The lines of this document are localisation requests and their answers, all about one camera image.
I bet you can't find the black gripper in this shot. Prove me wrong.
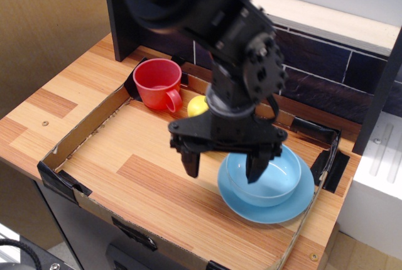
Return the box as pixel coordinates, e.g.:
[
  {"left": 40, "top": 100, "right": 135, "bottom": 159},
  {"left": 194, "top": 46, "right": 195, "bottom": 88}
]
[{"left": 168, "top": 90, "right": 287, "bottom": 184}]

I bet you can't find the light blue bowl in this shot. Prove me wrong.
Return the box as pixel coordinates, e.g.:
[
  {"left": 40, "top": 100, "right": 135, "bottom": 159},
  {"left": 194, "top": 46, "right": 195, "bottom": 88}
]
[{"left": 224, "top": 146, "right": 302, "bottom": 207}]

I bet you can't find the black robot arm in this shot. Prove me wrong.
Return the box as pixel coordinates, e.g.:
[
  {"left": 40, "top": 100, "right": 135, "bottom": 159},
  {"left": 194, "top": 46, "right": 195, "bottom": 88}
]
[{"left": 124, "top": 0, "right": 287, "bottom": 183}]

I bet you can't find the light blue plate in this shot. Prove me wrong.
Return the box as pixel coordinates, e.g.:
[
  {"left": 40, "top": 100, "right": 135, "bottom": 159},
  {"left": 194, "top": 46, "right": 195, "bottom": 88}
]
[{"left": 217, "top": 153, "right": 315, "bottom": 224}]

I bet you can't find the yellow toy bell pepper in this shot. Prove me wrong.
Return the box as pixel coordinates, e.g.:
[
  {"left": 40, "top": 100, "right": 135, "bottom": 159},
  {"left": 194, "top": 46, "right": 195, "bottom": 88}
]
[{"left": 187, "top": 95, "right": 209, "bottom": 117}]

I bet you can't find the cardboard tray border with tape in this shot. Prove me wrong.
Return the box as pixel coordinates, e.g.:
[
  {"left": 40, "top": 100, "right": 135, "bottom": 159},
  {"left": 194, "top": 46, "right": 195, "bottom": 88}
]
[{"left": 38, "top": 84, "right": 341, "bottom": 269}]

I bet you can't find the red plastic cup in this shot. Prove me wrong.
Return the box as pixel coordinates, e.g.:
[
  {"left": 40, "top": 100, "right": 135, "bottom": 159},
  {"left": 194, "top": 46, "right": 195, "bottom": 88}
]
[{"left": 133, "top": 58, "right": 183, "bottom": 112}]

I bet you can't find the wooden shelf with tile backsplash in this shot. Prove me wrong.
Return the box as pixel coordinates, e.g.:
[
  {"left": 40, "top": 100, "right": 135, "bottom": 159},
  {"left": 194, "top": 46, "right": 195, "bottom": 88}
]
[{"left": 106, "top": 0, "right": 401, "bottom": 154}]

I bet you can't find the white appliance at right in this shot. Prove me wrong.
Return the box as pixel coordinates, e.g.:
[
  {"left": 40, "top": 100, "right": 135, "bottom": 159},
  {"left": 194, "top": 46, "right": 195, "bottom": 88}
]
[{"left": 338, "top": 112, "right": 401, "bottom": 259}]

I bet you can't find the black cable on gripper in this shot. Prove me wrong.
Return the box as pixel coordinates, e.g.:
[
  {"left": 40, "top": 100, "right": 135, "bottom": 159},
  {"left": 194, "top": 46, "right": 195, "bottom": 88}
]
[{"left": 266, "top": 94, "right": 280, "bottom": 123}]

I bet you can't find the black braided cable bottom left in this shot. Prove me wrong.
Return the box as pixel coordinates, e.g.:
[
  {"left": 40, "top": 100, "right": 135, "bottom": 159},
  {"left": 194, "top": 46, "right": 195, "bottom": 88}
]
[{"left": 0, "top": 237, "right": 41, "bottom": 270}]

